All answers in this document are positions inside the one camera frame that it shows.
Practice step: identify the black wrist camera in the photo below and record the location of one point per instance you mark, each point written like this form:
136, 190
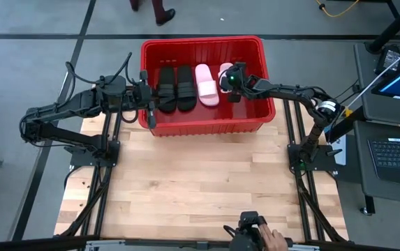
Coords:
143, 76
234, 78

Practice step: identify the white metal bracket plate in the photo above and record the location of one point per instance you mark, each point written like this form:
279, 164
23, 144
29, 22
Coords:
304, 248

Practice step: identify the person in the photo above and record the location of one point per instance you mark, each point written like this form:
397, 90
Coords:
161, 14

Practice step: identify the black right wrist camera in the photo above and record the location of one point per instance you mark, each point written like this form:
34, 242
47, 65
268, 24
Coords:
234, 78

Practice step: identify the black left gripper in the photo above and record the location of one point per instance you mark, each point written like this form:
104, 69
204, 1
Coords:
143, 97

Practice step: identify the black keyboard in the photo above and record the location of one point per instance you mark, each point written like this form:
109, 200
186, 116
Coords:
395, 153

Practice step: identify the person's hand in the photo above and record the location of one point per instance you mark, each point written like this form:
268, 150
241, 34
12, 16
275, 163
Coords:
273, 240

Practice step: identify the pink slide sandal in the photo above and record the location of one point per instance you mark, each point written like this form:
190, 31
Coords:
206, 94

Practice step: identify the grey desk cart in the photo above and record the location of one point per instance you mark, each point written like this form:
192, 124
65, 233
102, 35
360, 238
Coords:
374, 111

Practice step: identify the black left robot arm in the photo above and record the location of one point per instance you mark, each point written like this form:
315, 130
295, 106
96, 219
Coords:
63, 104

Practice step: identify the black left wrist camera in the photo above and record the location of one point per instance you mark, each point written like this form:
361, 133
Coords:
143, 76

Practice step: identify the black power adapter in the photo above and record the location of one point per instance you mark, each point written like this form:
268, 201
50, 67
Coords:
390, 57

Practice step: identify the black aluminium rig frame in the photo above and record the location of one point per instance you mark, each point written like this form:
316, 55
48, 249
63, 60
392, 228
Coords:
46, 243

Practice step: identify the red plastic bin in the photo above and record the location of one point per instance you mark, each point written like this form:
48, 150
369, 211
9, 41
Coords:
248, 115

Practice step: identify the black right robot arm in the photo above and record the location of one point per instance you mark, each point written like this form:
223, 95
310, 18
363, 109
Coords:
290, 92

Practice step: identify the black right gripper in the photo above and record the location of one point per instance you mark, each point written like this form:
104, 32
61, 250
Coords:
255, 89

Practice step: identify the black slide sandal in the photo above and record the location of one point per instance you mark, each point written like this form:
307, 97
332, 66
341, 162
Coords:
166, 75
186, 75

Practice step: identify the black pole stand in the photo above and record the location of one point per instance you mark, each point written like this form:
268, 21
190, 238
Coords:
391, 29

